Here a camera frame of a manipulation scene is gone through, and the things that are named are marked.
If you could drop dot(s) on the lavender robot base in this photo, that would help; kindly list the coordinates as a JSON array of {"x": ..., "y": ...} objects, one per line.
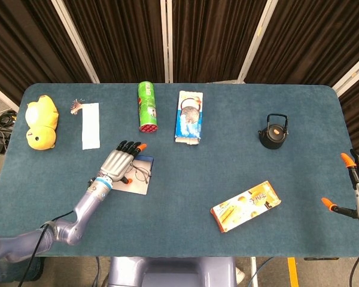
[{"x": 172, "y": 272}]

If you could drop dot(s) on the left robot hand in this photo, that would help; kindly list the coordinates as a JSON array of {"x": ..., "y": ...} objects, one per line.
[{"x": 119, "y": 163}]

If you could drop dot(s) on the blue and white cookie box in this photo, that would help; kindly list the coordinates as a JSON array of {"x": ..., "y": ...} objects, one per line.
[{"x": 189, "y": 118}]

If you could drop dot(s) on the white paper strip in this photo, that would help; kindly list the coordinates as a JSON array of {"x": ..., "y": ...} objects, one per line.
[{"x": 90, "y": 125}]

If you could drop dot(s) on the blue-green table mat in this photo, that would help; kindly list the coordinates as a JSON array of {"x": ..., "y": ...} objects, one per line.
[{"x": 197, "y": 167}]

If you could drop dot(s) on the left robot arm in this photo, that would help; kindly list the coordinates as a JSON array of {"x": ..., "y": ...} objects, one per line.
[{"x": 63, "y": 221}]

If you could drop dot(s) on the small frayed tassel bundle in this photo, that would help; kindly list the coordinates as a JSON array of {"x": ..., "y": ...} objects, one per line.
[{"x": 76, "y": 107}]

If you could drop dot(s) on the yellow plush duck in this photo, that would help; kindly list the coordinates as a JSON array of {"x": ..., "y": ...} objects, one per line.
[{"x": 41, "y": 122}]

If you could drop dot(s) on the yellow and orange snack box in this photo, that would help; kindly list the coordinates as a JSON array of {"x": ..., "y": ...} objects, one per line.
[{"x": 245, "y": 206}]

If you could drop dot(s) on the white table leg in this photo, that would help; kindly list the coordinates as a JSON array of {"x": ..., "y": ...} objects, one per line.
[{"x": 253, "y": 272}]

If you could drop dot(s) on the black-rimmed eyeglasses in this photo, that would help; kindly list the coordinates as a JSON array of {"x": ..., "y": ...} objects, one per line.
[{"x": 140, "y": 172}]

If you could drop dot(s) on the white partition frame post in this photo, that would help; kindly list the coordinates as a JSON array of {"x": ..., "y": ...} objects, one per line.
[
  {"x": 167, "y": 40},
  {"x": 351, "y": 74},
  {"x": 74, "y": 40},
  {"x": 255, "y": 40}
]

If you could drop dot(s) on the blue and white glasses case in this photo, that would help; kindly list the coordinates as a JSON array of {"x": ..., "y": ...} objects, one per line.
[{"x": 137, "y": 179}]

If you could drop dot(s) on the black cast iron teapot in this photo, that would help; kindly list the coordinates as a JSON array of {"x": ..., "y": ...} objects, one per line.
[{"x": 273, "y": 134}]

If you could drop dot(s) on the green cylindrical chip can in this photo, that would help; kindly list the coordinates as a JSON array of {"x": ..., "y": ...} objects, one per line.
[{"x": 147, "y": 107}]

